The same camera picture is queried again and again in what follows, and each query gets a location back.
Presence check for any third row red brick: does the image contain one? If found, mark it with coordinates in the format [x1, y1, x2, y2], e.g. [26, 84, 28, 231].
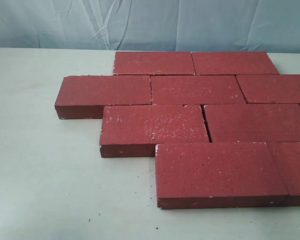
[204, 103, 300, 143]

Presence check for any white fabric backdrop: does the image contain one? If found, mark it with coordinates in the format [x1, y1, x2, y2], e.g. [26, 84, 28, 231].
[0, 0, 300, 53]

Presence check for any far right edge red brick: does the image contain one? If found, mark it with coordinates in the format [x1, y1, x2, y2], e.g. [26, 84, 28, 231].
[267, 142, 300, 207]

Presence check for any red brick with white scuffs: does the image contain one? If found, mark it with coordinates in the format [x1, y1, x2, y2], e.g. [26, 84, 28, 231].
[99, 104, 209, 158]

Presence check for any large front red brick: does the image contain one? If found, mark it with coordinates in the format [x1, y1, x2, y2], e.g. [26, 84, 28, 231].
[54, 75, 152, 120]

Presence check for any second row right red brick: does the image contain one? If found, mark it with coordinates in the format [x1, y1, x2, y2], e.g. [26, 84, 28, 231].
[236, 74, 300, 106]

